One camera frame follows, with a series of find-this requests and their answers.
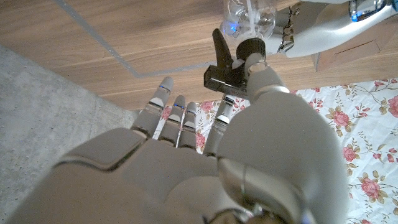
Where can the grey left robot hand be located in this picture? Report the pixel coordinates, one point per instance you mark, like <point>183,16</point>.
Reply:
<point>320,25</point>

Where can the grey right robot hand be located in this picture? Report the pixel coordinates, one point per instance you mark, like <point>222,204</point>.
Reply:
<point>155,180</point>

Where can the clear plastic spray bottle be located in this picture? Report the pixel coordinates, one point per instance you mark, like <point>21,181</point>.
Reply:
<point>248,18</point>

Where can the black trigger pump top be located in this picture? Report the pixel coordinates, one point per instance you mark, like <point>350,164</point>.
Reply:
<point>230,68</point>

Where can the colourful coin box package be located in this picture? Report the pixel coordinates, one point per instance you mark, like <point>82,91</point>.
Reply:
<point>357,46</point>

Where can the floral backdrop cloth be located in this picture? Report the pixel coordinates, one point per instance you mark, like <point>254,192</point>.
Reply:
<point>357,140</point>

